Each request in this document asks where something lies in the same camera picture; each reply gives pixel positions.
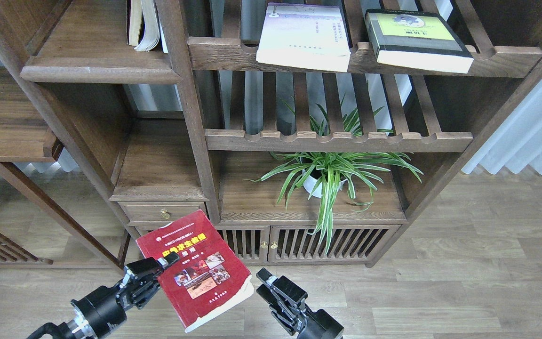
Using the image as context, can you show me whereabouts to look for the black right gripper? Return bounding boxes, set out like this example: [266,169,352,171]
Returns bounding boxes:
[256,268,344,339]

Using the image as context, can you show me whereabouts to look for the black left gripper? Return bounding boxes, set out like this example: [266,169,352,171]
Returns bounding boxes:
[70,252,179,339]

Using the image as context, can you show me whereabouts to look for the red paperback book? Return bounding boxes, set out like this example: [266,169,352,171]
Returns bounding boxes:
[137,210,254,332]

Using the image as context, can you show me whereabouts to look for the yellow-green black book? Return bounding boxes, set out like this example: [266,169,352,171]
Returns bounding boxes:
[365,9,474,73]

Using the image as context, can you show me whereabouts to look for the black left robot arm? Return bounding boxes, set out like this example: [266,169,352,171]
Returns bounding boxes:
[29,252,179,339]

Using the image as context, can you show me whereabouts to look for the beige upright books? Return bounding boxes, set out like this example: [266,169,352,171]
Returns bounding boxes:
[127,0,168,54]

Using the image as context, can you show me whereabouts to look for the brass drawer knob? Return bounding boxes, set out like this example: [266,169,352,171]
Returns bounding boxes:
[160,210,171,220]

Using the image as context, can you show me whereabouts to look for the brass cabinet door knobs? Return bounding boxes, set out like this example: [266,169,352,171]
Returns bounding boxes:
[260,241,278,249]

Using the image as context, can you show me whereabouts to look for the white plant pot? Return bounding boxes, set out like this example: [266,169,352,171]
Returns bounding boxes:
[303,169,347,198]

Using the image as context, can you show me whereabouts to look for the green spider plant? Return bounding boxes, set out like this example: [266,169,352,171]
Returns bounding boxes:
[251,97,424,255]

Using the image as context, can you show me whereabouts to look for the dark wooden bookshelf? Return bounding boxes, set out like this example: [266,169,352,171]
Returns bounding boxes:
[0,0,542,267]

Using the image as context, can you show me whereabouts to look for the wooden side table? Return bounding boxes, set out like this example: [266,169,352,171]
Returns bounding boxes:
[0,67,130,268]

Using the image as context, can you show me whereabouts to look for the white lavender book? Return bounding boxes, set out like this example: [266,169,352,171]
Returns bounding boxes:
[256,3,351,73]

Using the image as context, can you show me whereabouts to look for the white curtain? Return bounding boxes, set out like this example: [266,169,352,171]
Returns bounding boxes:
[462,80,542,175]

